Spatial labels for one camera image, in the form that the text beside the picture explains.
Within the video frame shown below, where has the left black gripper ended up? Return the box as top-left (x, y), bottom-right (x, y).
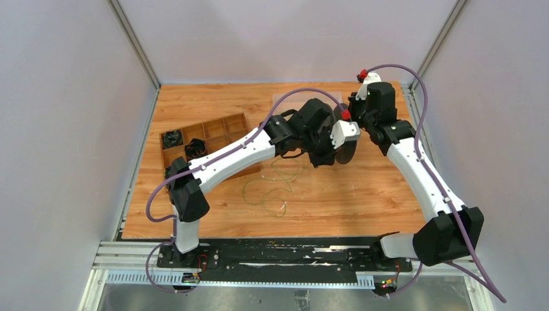
top-left (300, 126), bottom-right (346, 170)

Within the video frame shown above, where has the dark grey spool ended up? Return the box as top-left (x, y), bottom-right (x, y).
top-left (331, 106), bottom-right (357, 165)

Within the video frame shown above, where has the green wire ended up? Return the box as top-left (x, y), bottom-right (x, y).
top-left (241, 152), bottom-right (309, 218)

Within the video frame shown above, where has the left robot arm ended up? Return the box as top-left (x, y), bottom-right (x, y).
top-left (164, 98), bottom-right (346, 268)

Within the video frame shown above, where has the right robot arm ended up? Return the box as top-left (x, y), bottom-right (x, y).
top-left (348, 81), bottom-right (484, 270)

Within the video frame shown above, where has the translucent plastic bin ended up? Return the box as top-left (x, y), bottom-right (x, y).
top-left (272, 91), bottom-right (344, 115)

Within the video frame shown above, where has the wooden compartment tray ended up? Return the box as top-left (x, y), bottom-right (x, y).
top-left (159, 113), bottom-right (249, 171)

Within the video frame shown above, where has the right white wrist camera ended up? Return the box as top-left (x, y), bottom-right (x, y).
top-left (355, 69), bottom-right (382, 100)

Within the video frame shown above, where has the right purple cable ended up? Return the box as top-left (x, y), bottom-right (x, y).
top-left (359, 63), bottom-right (508, 304)

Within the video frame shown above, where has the purple cable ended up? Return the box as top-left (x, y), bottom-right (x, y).
top-left (144, 87), bottom-right (353, 295)
top-left (359, 63), bottom-right (508, 304)

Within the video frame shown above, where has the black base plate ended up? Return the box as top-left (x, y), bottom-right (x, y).
top-left (155, 236), bottom-right (412, 284)

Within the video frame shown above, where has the dark multicolour wire coil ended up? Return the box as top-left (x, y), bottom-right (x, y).
top-left (162, 129), bottom-right (185, 150)

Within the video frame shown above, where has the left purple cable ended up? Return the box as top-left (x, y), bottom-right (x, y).
top-left (144, 87), bottom-right (353, 295)

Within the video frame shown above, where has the aluminium frame rail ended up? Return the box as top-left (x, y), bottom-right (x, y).
top-left (79, 237), bottom-right (494, 310)

